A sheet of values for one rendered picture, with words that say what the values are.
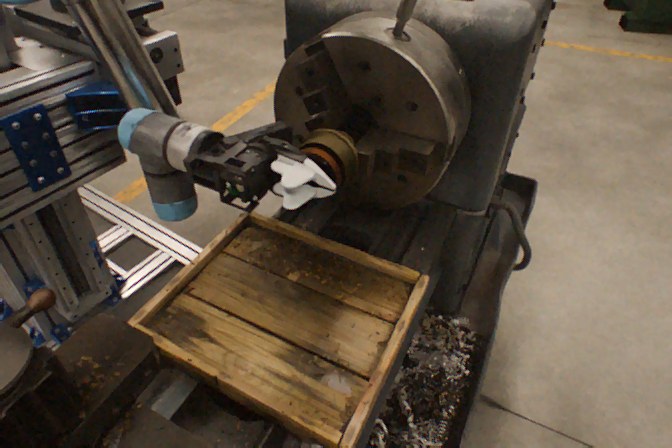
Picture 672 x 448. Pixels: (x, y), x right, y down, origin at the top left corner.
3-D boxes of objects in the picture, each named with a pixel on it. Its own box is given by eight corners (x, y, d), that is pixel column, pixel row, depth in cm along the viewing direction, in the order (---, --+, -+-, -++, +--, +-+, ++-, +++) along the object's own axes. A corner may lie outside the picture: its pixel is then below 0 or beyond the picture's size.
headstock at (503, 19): (377, 66, 150) (387, -71, 126) (531, 97, 133) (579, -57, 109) (279, 155, 109) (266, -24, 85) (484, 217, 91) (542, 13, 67)
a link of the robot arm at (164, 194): (201, 185, 89) (190, 135, 83) (200, 222, 81) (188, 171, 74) (158, 189, 88) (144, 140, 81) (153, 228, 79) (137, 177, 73)
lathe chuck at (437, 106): (285, 135, 96) (320, -17, 74) (421, 210, 89) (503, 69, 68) (260, 156, 89) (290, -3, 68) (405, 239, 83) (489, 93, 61)
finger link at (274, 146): (302, 182, 64) (251, 165, 67) (309, 176, 65) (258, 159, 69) (301, 154, 61) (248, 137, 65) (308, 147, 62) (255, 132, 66)
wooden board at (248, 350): (247, 223, 90) (245, 207, 87) (427, 292, 76) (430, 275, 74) (129, 342, 69) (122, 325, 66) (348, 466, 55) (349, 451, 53)
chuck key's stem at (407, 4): (394, 48, 71) (422, -29, 63) (399, 56, 69) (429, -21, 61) (381, 47, 70) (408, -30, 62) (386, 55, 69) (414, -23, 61)
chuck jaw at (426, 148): (380, 114, 75) (452, 132, 70) (377, 140, 78) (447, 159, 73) (350, 146, 67) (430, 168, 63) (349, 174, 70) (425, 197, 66)
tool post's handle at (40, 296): (50, 294, 43) (42, 279, 42) (64, 302, 42) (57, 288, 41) (3, 330, 40) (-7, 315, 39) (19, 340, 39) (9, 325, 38)
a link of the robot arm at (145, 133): (157, 141, 81) (145, 96, 76) (205, 158, 77) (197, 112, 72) (121, 163, 76) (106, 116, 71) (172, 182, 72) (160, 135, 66)
